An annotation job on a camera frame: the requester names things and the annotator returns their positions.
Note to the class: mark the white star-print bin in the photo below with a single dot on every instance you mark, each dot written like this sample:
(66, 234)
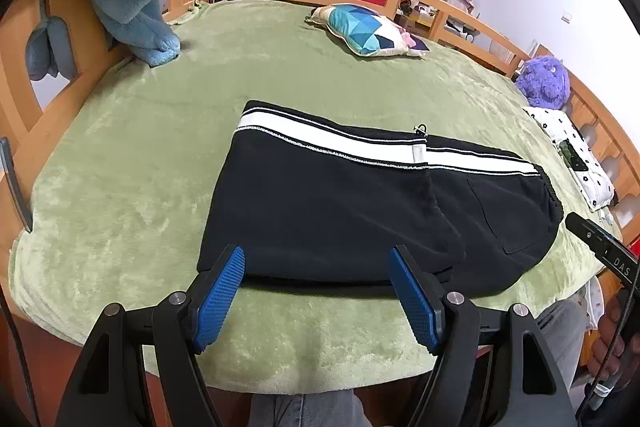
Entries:
(594, 307)

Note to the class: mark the black pants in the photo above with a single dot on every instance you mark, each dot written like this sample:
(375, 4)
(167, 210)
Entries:
(325, 207)

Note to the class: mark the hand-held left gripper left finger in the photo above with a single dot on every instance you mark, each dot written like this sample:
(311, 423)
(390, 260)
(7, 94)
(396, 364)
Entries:
(220, 297)

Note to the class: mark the grey metal bar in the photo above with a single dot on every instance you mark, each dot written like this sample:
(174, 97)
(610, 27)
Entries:
(15, 187)

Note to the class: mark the dark green patterned cloth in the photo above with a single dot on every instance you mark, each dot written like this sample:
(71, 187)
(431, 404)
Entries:
(572, 154)

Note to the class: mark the person's right hand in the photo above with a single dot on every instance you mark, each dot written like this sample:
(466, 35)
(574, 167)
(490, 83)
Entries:
(602, 337)

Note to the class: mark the white wall switch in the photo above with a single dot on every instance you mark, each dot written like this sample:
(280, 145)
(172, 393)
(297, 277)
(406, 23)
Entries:
(566, 17)

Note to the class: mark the wooden bed frame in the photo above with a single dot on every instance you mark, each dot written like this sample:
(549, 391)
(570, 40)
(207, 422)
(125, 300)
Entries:
(15, 47)

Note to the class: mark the white floral pillow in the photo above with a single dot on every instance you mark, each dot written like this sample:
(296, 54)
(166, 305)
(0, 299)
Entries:
(595, 187)

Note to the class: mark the purple plush toy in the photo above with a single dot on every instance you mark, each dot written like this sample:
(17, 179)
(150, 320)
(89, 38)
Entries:
(542, 82)

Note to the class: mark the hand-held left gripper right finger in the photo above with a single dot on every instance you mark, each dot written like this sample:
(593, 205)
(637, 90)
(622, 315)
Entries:
(415, 302)

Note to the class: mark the geometric patterned pillow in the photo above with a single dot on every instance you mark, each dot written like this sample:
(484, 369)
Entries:
(360, 27)

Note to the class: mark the green plush blanket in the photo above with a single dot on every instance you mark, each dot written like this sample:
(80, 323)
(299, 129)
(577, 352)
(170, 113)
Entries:
(150, 157)

